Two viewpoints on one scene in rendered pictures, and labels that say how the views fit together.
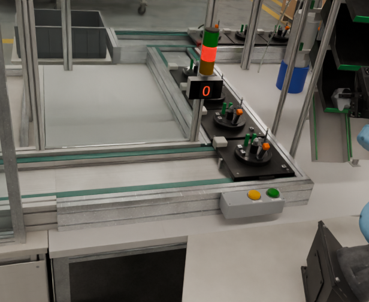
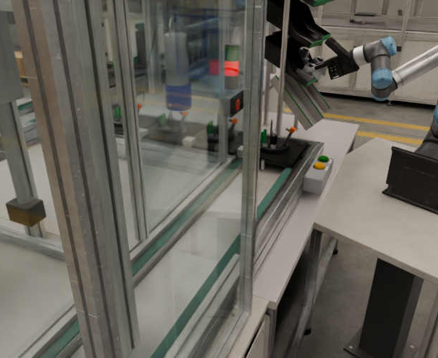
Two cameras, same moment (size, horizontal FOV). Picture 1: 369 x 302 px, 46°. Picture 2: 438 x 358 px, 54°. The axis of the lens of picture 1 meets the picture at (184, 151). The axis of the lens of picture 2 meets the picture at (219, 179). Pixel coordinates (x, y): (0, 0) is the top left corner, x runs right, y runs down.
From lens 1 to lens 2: 117 cm
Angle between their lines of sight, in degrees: 40
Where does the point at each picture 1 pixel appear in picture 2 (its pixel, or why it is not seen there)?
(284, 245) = (356, 189)
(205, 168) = not seen: hidden behind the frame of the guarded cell
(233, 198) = (315, 175)
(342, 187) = not seen: hidden behind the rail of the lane
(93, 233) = (271, 267)
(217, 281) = (373, 230)
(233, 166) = (279, 158)
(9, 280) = not seen: outside the picture
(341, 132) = (302, 102)
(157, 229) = (295, 232)
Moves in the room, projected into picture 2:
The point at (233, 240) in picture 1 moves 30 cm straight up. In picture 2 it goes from (335, 205) to (346, 130)
